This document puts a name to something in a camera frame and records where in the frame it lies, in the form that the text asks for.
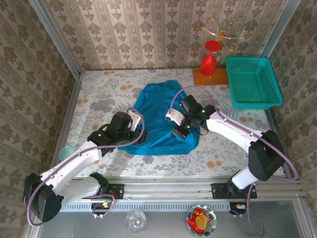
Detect red plastic goblet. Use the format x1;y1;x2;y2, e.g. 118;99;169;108
200;40;222;77

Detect gold wire stand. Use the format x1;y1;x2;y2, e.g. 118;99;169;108
197;17;250;52

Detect aluminium frame post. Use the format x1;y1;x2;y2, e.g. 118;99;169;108
28;0;82;79
260;0;302;58

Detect orange wooden base board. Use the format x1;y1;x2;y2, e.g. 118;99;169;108
193;68;229;87

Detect blue t-shirt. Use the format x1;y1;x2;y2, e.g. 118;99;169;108
125;80;200;156

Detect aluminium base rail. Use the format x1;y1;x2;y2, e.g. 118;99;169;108
37;176;303;201

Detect yellow toy food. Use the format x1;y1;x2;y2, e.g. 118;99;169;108
194;214;208;229

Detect small black controller box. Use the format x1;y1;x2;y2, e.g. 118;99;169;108
229;202;249;216
90;202;112;216

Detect red toy pepper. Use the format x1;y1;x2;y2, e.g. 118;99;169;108
187;207;211;234

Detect floral tablecloth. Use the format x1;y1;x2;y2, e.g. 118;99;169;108
58;69;285;178

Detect slotted grey cable duct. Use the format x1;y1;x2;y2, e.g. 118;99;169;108
59;200;232;212

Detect clear glass cup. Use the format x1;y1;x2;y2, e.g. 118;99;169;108
125;209;147;233

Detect teal plastic basket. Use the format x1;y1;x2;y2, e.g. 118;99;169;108
225;56;284;110

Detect patterned bowl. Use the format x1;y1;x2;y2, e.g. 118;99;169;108
186;204;217;236

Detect pale teal ball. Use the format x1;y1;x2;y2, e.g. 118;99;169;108
58;146;75;162

